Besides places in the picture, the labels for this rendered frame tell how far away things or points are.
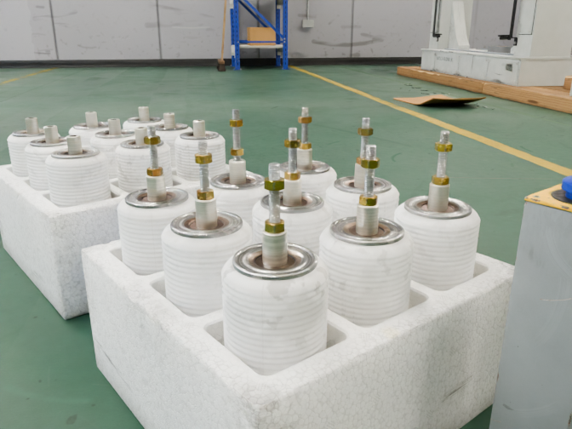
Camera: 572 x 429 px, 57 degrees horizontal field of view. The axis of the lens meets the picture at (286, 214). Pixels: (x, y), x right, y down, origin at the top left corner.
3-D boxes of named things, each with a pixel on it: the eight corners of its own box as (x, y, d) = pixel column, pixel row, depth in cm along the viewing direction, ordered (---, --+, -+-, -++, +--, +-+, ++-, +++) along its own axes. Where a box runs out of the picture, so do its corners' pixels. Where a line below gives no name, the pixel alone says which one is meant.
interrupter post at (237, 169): (226, 182, 72) (225, 159, 71) (243, 180, 73) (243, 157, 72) (231, 187, 70) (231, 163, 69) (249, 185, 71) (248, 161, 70)
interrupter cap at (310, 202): (323, 216, 59) (323, 210, 59) (256, 214, 60) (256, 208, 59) (323, 196, 66) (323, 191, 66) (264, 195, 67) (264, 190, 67)
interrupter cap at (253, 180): (203, 180, 73) (203, 174, 73) (254, 174, 76) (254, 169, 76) (219, 195, 67) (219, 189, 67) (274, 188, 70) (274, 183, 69)
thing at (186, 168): (211, 213, 114) (207, 129, 108) (237, 225, 107) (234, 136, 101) (171, 223, 108) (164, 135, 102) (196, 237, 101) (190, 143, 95)
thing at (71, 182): (105, 240, 100) (93, 145, 94) (126, 255, 93) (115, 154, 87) (52, 253, 94) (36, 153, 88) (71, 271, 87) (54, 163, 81)
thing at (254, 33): (272, 44, 642) (272, 27, 635) (276, 45, 618) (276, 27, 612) (247, 44, 637) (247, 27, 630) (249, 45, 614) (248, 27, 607)
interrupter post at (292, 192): (301, 208, 62) (302, 181, 61) (281, 208, 62) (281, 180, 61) (302, 202, 64) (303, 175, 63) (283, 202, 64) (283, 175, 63)
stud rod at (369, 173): (371, 220, 53) (375, 146, 51) (361, 220, 53) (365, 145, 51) (373, 217, 54) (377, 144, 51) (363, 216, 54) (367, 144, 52)
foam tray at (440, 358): (307, 286, 97) (308, 192, 91) (505, 396, 68) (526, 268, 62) (96, 367, 74) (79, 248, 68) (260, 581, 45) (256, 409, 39)
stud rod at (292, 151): (294, 193, 62) (295, 128, 59) (287, 192, 62) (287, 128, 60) (297, 191, 63) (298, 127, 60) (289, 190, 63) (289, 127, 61)
